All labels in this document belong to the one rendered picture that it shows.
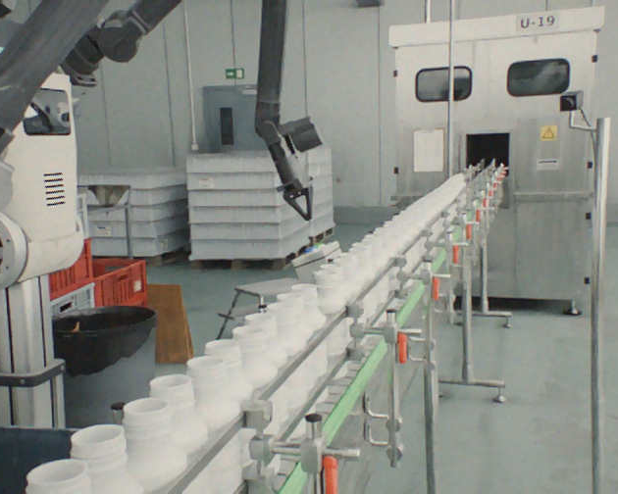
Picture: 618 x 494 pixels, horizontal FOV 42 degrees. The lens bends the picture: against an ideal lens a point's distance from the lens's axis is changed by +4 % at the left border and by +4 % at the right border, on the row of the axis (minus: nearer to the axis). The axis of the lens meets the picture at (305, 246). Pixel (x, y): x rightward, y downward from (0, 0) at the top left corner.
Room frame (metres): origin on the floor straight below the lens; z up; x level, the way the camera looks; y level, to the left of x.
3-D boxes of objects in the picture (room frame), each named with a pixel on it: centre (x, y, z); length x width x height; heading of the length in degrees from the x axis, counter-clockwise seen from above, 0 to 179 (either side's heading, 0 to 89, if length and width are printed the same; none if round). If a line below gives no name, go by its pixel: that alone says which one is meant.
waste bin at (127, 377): (3.19, 0.85, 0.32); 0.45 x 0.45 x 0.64
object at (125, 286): (4.30, 1.20, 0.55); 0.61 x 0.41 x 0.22; 167
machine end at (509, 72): (6.41, -1.55, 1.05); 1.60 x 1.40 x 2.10; 164
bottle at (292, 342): (0.96, 0.03, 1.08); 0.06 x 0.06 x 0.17
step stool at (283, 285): (4.98, 0.26, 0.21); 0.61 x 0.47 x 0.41; 37
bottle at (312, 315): (1.07, 0.00, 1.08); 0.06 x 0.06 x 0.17
